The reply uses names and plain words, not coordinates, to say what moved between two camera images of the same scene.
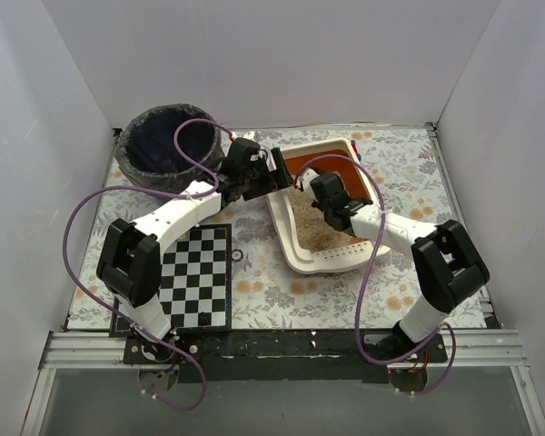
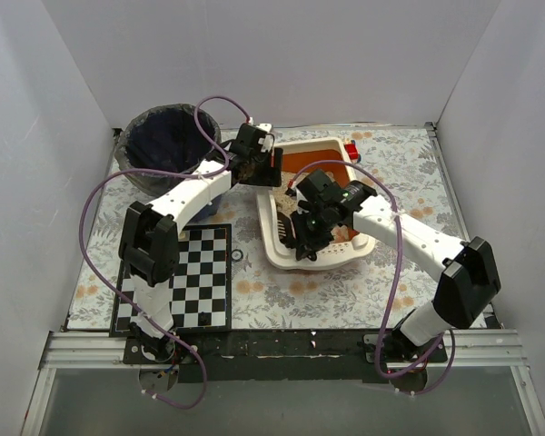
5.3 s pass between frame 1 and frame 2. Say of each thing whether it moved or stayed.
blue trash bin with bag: stayed
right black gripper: moved
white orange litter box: moved
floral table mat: stayed
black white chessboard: stayed
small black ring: stayed
